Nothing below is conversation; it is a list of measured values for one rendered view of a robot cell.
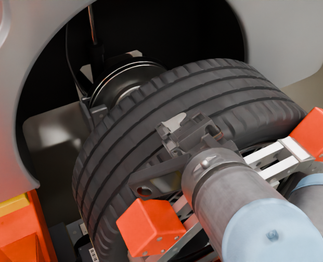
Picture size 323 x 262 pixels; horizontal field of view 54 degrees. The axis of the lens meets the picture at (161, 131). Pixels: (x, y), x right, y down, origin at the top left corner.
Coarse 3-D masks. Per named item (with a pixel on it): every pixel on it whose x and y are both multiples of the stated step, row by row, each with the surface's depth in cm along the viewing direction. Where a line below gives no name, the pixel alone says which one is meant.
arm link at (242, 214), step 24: (216, 168) 36; (240, 168) 35; (216, 192) 33; (240, 192) 31; (264, 192) 31; (216, 216) 31; (240, 216) 29; (264, 216) 28; (288, 216) 27; (216, 240) 31; (240, 240) 27; (264, 240) 26; (288, 240) 27; (312, 240) 27
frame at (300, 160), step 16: (272, 144) 64; (288, 144) 64; (256, 160) 61; (272, 160) 65; (288, 160) 61; (304, 160) 62; (272, 176) 59; (304, 176) 85; (288, 192) 92; (176, 208) 60; (192, 224) 57; (128, 256) 67; (144, 256) 63; (160, 256) 60; (208, 256) 98
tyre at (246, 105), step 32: (192, 64) 72; (224, 64) 74; (128, 96) 70; (160, 96) 67; (192, 96) 65; (224, 96) 66; (256, 96) 66; (96, 128) 71; (128, 128) 66; (224, 128) 59; (256, 128) 61; (288, 128) 69; (96, 160) 69; (128, 160) 63; (160, 160) 59; (96, 192) 68; (128, 192) 61; (96, 224) 69; (192, 256) 101
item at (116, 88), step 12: (144, 60) 103; (120, 72) 98; (132, 72) 100; (144, 72) 103; (156, 72) 105; (108, 84) 99; (120, 84) 101; (132, 84) 104; (96, 96) 100; (108, 96) 102; (120, 96) 105; (108, 108) 106
